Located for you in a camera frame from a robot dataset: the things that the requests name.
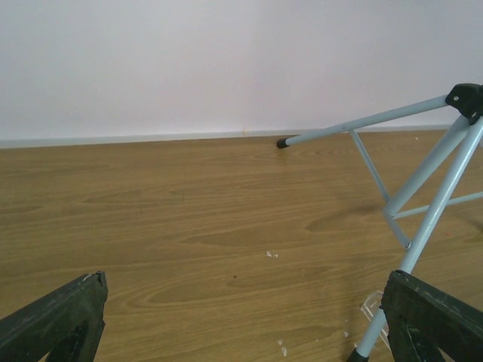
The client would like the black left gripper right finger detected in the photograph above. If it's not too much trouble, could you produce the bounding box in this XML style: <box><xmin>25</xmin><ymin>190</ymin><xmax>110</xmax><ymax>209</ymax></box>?
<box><xmin>381</xmin><ymin>270</ymin><xmax>482</xmax><ymax>361</ymax></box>

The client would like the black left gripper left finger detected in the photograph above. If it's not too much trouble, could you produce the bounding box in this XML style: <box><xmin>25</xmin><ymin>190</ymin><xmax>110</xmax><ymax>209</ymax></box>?
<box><xmin>1</xmin><ymin>271</ymin><xmax>108</xmax><ymax>361</ymax></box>

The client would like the clear plastic metronome cover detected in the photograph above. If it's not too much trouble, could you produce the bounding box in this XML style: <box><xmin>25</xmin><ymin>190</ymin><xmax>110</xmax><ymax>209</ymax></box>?
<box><xmin>360</xmin><ymin>290</ymin><xmax>390</xmax><ymax>348</ymax></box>

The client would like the light blue music stand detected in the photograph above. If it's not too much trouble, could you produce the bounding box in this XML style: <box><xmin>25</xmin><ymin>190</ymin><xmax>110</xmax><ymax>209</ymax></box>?
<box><xmin>275</xmin><ymin>82</ymin><xmax>483</xmax><ymax>362</ymax></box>

